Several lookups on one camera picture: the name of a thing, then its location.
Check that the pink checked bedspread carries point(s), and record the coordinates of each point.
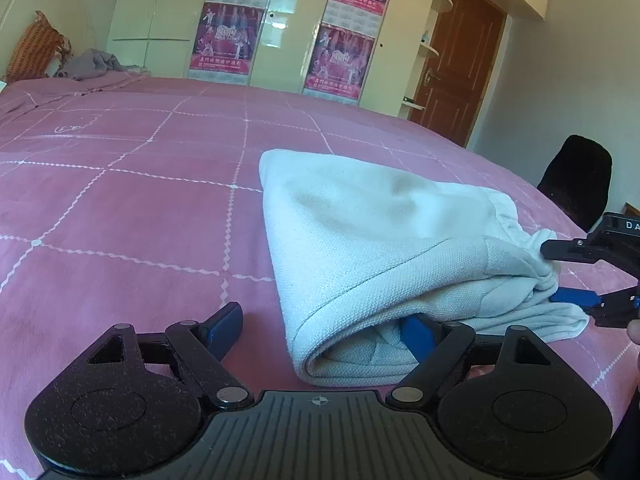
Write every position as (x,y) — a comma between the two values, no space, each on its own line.
(129,204)

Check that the brown wooden door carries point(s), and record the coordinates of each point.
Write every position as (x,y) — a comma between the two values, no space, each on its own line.
(451,87)

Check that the cream wardrobe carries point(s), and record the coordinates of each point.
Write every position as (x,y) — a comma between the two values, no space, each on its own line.
(159,35)

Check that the white pants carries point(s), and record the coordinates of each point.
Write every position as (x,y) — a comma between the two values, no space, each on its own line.
(356,247)

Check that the lower right pink poster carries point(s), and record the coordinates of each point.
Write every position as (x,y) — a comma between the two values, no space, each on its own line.
(338,65)

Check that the grey crumpled cloth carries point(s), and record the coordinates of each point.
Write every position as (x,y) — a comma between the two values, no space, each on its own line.
(94,63)

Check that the lower left pink poster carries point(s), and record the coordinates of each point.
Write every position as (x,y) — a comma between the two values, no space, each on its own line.
(225,43)

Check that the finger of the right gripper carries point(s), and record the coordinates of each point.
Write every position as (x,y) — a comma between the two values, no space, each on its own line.
(612,310)
(575,252)

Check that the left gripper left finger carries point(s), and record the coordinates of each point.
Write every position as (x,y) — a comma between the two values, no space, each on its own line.
(199,349)

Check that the black garment on chair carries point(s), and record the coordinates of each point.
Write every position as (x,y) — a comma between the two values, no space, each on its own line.
(578,179)

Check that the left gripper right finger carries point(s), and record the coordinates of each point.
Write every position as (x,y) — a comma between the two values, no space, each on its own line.
(441,350)

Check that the cream corner shelves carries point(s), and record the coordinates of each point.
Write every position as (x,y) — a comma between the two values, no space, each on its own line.
(425,53)

